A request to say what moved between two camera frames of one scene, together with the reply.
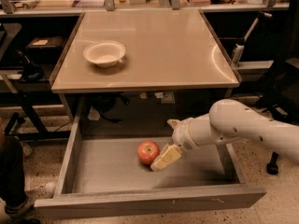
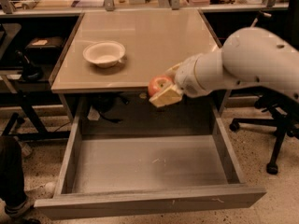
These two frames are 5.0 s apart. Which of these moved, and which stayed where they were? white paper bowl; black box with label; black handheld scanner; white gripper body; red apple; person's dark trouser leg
Moved: white gripper body; red apple
Stayed: black handheld scanner; person's dark trouser leg; white paper bowl; black box with label
